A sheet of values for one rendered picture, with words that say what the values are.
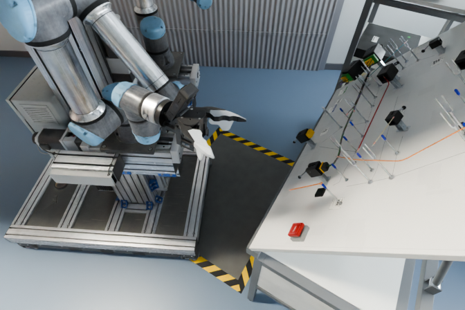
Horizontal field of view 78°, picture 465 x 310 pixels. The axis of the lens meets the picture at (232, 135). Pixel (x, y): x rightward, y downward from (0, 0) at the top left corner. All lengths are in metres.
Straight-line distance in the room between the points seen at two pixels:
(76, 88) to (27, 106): 0.61
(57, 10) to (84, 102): 0.29
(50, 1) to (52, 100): 0.70
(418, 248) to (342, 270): 0.64
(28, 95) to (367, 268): 1.65
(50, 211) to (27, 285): 0.48
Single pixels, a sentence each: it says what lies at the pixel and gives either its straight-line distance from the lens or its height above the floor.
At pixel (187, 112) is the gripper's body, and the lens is 0.70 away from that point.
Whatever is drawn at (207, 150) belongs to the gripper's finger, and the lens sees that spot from 0.62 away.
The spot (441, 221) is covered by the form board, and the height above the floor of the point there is 1.45.
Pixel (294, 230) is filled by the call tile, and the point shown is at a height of 1.12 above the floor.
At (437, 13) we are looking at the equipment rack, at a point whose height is 1.43.
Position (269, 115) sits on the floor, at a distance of 2.96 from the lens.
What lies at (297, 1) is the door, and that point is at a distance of 3.18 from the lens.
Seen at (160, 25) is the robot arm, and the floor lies 1.38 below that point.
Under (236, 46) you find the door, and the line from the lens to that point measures 3.39.
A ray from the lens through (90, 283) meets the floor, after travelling 2.33.
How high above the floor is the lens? 2.08
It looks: 49 degrees down
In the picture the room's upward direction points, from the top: straight up
